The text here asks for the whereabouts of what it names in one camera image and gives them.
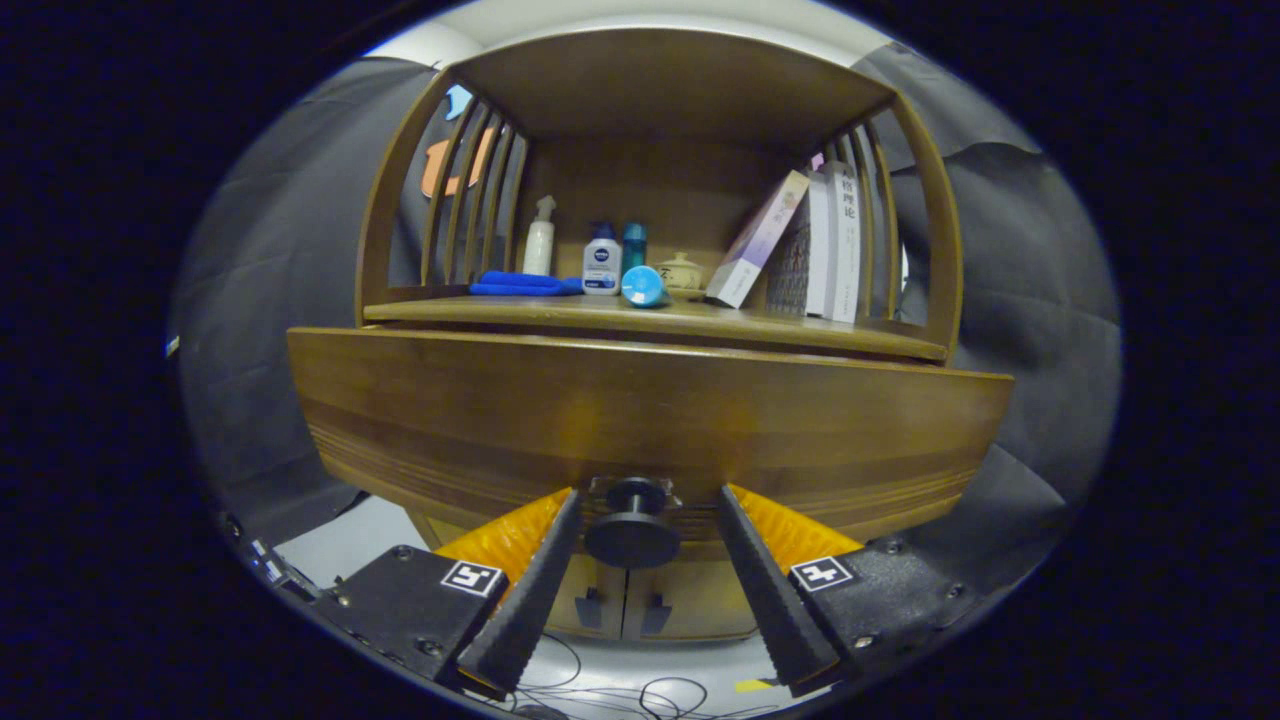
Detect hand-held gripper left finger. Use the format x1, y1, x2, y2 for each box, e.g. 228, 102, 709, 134
318, 487, 584, 701

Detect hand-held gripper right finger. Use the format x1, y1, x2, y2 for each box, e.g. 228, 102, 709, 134
717, 483, 986, 699

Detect wooden drawer with black knob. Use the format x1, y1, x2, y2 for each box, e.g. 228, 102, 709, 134
287, 326, 1016, 569

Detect blue squeeze tube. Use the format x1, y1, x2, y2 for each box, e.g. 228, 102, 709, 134
620, 265, 669, 309

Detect wooden cabinet door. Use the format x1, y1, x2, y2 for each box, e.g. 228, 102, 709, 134
622, 560, 763, 643
545, 555, 629, 641

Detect wooden countertop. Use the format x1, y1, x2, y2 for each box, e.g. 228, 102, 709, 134
363, 292, 949, 363

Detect brown wooden cabinet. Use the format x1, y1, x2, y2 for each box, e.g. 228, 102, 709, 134
355, 27, 966, 643

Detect blue folded cloth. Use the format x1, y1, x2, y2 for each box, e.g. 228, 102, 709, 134
469, 270, 585, 298

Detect patterned cover book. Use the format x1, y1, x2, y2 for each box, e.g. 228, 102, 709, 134
765, 215, 813, 316

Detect beige lidded teacup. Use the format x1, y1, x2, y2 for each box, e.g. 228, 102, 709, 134
655, 251, 706, 298

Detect white lotion bottle blue cap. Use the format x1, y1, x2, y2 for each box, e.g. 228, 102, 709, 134
582, 221, 623, 297

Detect white pump bottle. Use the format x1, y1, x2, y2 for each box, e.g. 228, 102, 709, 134
522, 195, 557, 278

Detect purple white book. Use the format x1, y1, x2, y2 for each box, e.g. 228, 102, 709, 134
704, 169, 811, 310

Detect white book black characters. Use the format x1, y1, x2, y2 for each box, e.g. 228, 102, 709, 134
805, 160, 863, 324

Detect black floor cables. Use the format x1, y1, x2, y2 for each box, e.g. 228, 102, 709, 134
490, 630, 791, 720

